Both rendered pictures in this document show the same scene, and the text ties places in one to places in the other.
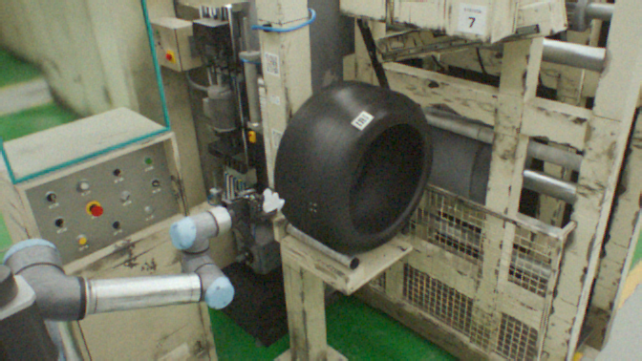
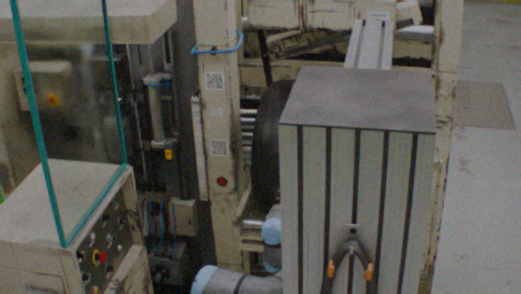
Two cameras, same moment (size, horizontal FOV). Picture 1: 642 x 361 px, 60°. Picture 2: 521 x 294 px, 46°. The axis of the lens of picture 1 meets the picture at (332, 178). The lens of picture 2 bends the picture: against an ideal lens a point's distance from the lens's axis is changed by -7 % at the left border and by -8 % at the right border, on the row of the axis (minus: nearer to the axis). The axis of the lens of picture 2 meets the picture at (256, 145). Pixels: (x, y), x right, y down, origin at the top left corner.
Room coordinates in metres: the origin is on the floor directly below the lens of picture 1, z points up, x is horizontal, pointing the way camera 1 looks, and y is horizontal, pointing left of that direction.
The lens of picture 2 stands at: (-0.20, 1.34, 2.48)
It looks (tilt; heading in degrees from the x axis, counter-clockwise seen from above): 28 degrees down; 327
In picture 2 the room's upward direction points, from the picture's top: 3 degrees counter-clockwise
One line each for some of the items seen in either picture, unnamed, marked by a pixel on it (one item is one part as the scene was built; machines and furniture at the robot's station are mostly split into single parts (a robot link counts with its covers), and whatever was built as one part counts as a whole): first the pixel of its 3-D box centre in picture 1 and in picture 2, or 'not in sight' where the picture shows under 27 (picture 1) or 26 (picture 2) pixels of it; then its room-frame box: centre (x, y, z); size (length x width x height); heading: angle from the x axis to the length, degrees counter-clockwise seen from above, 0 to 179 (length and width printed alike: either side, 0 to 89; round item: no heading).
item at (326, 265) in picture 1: (320, 258); (281, 238); (1.65, 0.05, 0.84); 0.36 x 0.09 x 0.06; 44
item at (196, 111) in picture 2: (272, 138); (202, 148); (1.95, 0.22, 1.19); 0.05 x 0.04 x 0.48; 134
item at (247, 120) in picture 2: not in sight; (254, 133); (2.16, -0.17, 1.05); 0.20 x 0.15 x 0.30; 44
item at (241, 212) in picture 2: (314, 210); (247, 204); (1.87, 0.08, 0.90); 0.40 x 0.03 x 0.10; 134
